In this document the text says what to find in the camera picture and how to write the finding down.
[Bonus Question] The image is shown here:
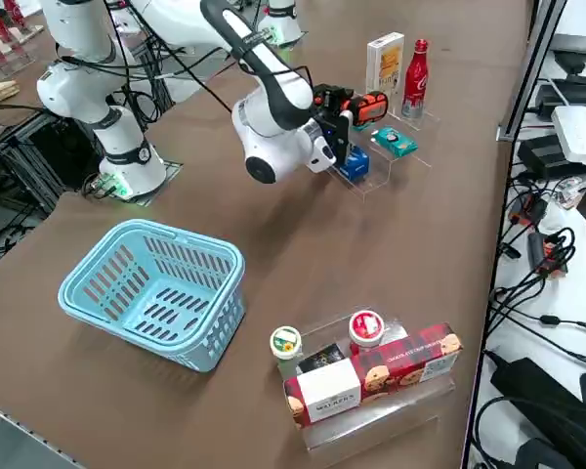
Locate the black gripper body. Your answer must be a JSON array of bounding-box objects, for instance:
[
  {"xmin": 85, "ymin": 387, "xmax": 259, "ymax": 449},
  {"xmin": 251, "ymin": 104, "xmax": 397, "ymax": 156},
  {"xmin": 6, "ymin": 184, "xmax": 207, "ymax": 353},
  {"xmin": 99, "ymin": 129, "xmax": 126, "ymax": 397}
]
[{"xmin": 318, "ymin": 110, "xmax": 353, "ymax": 167}]

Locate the orange black barcode scanner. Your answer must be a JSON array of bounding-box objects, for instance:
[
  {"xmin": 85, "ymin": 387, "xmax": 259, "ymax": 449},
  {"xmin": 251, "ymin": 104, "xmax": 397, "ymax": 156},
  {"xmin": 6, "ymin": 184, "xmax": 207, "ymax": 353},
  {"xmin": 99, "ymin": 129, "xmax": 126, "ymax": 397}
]
[{"xmin": 314, "ymin": 83, "xmax": 390, "ymax": 132}]

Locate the white orange cookie box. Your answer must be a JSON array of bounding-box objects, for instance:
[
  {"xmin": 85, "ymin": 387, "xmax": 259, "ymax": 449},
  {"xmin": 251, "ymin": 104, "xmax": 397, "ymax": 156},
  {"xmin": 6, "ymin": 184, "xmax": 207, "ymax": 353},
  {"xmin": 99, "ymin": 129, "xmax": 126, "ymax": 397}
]
[{"xmin": 365, "ymin": 31, "xmax": 405, "ymax": 107}]

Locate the red Coca-Cola bottle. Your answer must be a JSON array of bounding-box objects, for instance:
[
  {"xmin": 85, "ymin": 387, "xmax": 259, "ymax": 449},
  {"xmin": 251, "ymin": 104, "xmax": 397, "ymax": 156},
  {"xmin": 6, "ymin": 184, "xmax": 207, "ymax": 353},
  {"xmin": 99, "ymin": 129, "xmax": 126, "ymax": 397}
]
[{"xmin": 400, "ymin": 38, "xmax": 430, "ymax": 120}]

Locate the light blue shopping basket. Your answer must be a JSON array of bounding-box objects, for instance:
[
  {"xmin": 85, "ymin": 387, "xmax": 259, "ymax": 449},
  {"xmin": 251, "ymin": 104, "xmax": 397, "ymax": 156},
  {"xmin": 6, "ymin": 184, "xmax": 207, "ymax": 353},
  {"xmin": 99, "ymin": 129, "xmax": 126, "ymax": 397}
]
[{"xmin": 57, "ymin": 218, "xmax": 247, "ymax": 373}]

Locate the blue Oreo cookie box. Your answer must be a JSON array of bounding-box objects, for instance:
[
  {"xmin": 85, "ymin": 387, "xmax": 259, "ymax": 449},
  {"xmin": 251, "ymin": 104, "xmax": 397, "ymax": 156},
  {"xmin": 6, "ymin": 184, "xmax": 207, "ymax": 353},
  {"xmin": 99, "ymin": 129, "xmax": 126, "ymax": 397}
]
[{"xmin": 339, "ymin": 144, "xmax": 371, "ymax": 185}]

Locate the clear acrylic tiered shelf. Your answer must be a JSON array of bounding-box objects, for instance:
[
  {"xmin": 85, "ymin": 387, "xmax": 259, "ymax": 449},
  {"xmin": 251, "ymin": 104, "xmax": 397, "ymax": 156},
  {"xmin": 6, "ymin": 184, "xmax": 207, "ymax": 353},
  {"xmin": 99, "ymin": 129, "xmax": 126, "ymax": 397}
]
[{"xmin": 329, "ymin": 87, "xmax": 443, "ymax": 204}]

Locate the red-lidded cup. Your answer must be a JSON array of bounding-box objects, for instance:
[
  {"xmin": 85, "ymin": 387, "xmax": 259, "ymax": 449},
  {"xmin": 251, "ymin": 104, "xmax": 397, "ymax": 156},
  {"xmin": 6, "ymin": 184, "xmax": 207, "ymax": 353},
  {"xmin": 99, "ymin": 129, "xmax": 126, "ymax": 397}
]
[{"xmin": 347, "ymin": 310, "xmax": 387, "ymax": 358}]

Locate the large black power adapter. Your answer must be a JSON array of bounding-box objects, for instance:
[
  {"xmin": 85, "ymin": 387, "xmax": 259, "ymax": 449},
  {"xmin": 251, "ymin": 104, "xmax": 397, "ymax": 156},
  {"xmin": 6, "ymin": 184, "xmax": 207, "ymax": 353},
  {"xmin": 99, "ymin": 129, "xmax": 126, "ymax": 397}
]
[{"xmin": 517, "ymin": 134, "xmax": 585, "ymax": 180}]

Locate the green-lidded white jar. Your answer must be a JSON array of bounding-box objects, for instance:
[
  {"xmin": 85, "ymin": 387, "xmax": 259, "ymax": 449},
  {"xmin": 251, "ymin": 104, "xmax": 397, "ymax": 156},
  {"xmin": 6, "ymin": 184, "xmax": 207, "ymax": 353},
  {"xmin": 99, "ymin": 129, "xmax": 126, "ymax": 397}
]
[{"xmin": 269, "ymin": 325, "xmax": 305, "ymax": 378}]

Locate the small black box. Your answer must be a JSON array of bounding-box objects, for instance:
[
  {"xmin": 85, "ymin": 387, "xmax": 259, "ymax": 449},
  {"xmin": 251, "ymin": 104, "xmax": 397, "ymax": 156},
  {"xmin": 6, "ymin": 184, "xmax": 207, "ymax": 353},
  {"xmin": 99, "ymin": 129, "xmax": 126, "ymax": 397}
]
[{"xmin": 296, "ymin": 343, "xmax": 346, "ymax": 375}]

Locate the small black power adapter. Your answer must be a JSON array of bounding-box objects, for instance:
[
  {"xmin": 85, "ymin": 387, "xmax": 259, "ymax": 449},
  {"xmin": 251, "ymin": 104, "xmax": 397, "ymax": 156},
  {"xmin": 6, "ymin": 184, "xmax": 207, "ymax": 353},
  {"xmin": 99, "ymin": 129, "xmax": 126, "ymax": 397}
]
[{"xmin": 525, "ymin": 232, "xmax": 548, "ymax": 273}]

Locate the red tartan cookie box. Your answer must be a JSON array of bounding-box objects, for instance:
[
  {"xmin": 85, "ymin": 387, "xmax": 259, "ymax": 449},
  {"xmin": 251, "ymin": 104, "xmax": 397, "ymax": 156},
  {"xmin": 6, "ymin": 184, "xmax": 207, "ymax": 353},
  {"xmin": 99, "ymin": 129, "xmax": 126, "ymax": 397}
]
[{"xmin": 282, "ymin": 321, "xmax": 465, "ymax": 431}]

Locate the clear acrylic display stand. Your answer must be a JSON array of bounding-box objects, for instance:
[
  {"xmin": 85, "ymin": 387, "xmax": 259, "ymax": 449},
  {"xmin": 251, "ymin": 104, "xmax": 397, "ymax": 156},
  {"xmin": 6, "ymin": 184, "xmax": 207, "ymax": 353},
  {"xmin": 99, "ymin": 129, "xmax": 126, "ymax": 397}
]
[{"xmin": 272, "ymin": 312, "xmax": 458, "ymax": 453}]

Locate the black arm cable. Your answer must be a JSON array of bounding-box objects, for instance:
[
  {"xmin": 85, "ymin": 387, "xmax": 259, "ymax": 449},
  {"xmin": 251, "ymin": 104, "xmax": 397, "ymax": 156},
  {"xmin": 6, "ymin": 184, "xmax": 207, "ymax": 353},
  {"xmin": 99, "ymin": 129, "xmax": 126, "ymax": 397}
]
[{"xmin": 53, "ymin": 0, "xmax": 323, "ymax": 128}]

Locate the aluminium frame post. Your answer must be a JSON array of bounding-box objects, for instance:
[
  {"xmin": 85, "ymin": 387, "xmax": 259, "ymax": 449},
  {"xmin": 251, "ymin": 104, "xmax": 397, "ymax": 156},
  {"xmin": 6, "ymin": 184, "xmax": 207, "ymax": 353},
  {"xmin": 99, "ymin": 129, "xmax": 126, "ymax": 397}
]
[{"xmin": 497, "ymin": 0, "xmax": 567, "ymax": 143}]

